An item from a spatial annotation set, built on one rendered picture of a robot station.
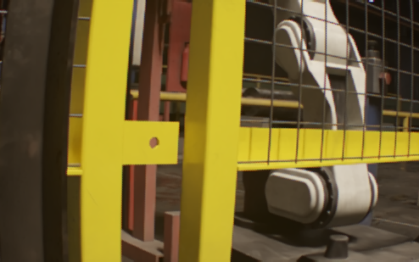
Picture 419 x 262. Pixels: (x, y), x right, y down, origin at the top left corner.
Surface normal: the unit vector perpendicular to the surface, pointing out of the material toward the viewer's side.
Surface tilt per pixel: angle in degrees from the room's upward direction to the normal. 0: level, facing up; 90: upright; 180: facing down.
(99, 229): 90
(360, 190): 71
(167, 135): 90
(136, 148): 90
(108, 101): 90
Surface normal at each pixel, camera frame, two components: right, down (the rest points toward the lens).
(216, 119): 0.61, 0.07
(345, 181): 0.44, -0.30
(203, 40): -0.79, -0.01
